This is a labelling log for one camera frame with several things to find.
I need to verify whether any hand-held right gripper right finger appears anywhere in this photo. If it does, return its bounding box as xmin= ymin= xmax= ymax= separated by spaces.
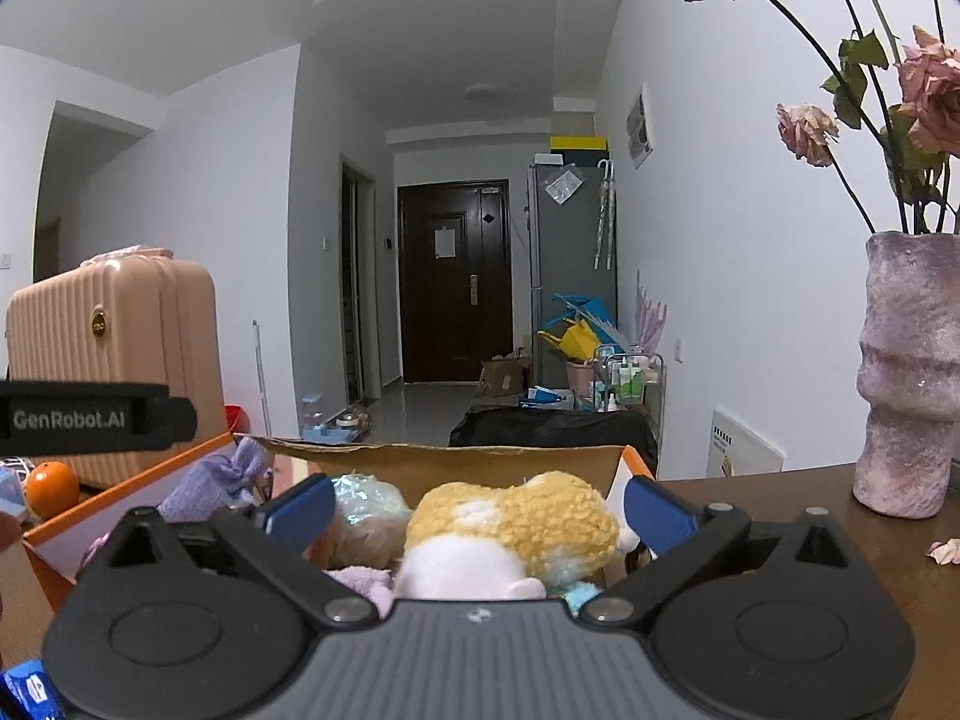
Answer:
xmin=577 ymin=474 xmax=867 ymax=623

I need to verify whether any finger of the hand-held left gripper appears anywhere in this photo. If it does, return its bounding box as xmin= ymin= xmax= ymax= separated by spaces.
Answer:
xmin=146 ymin=384 xmax=198 ymax=452

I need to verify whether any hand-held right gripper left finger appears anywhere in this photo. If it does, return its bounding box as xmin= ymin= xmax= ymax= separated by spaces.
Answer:
xmin=90 ymin=474 xmax=376 ymax=623

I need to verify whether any iridescent bath ball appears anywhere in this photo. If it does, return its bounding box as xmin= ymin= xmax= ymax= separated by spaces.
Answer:
xmin=326 ymin=471 xmax=415 ymax=571

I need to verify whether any purple knit bow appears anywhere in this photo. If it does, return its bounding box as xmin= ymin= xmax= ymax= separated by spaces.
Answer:
xmin=156 ymin=435 xmax=272 ymax=524

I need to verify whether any fluffy purple headband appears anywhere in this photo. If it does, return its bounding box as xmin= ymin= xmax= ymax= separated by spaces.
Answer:
xmin=324 ymin=565 xmax=396 ymax=620

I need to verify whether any yellow white plush toy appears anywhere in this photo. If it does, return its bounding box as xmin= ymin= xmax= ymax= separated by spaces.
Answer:
xmin=391 ymin=471 xmax=642 ymax=602

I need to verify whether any orange cardboard box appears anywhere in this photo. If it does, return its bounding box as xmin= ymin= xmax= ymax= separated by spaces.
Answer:
xmin=21 ymin=431 xmax=659 ymax=616

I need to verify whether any orange fruit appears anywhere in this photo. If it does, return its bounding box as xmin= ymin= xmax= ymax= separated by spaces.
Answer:
xmin=25 ymin=462 xmax=80 ymax=520

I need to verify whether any pet water dispenser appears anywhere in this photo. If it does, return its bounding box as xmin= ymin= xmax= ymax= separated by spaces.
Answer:
xmin=300 ymin=392 xmax=329 ymax=442

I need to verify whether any blue tissue pack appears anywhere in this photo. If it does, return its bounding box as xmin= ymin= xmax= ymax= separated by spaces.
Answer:
xmin=0 ymin=465 xmax=31 ymax=522

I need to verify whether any white pole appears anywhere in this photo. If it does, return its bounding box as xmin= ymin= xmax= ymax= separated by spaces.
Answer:
xmin=251 ymin=319 xmax=272 ymax=437

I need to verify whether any pink ribbed suitcase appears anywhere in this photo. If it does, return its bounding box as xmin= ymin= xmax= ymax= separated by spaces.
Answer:
xmin=6 ymin=244 xmax=227 ymax=491

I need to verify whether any trolley with bottles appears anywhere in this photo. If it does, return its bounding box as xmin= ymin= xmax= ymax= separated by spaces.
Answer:
xmin=592 ymin=349 xmax=667 ymax=417

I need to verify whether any black bag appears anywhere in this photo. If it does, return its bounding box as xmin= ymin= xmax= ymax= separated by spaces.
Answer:
xmin=448 ymin=403 xmax=659 ymax=477

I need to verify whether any yellow bag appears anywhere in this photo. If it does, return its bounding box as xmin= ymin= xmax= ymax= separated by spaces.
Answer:
xmin=536 ymin=319 xmax=597 ymax=362

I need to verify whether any purple feather decoration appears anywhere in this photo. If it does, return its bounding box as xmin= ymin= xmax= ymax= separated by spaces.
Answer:
xmin=634 ymin=270 xmax=668 ymax=357

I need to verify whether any brown cardboard box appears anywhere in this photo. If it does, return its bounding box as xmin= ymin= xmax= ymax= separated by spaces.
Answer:
xmin=478 ymin=349 xmax=530 ymax=398

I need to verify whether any blue folded item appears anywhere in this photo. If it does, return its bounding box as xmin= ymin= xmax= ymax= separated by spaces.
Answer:
xmin=551 ymin=292 xmax=612 ymax=338

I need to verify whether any dark wooden entrance door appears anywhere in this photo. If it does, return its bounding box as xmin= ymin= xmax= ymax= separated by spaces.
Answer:
xmin=396 ymin=180 xmax=515 ymax=385

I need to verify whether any grey refrigerator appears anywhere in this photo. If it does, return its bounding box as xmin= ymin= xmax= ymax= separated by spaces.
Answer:
xmin=527 ymin=154 xmax=620 ymax=406

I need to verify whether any small blue packet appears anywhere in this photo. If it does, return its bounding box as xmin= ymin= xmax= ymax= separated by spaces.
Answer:
xmin=0 ymin=658 xmax=65 ymax=720

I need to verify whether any mauve textured vase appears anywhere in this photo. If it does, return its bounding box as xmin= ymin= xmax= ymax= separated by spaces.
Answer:
xmin=851 ymin=231 xmax=960 ymax=520

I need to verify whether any folded white umbrella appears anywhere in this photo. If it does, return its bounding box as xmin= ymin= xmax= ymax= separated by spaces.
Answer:
xmin=594 ymin=160 xmax=617 ymax=271

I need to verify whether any clear plastic bag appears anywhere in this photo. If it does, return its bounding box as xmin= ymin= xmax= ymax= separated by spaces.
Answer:
xmin=544 ymin=167 xmax=584 ymax=205

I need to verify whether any yellow black box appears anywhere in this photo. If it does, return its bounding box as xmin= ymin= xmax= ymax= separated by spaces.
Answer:
xmin=550 ymin=135 xmax=608 ymax=164

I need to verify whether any bunch of dried pink roses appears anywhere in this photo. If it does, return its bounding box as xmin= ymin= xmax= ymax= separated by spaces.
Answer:
xmin=649 ymin=0 xmax=960 ymax=237

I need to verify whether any white wall box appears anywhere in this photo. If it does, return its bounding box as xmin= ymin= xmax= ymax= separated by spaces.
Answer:
xmin=709 ymin=406 xmax=786 ymax=477

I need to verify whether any interior door frame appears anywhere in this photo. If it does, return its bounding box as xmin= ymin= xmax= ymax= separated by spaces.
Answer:
xmin=339 ymin=154 xmax=377 ymax=406

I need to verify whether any white wall electrical panel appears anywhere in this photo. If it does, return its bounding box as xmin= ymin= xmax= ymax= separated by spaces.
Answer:
xmin=626 ymin=82 xmax=655 ymax=170

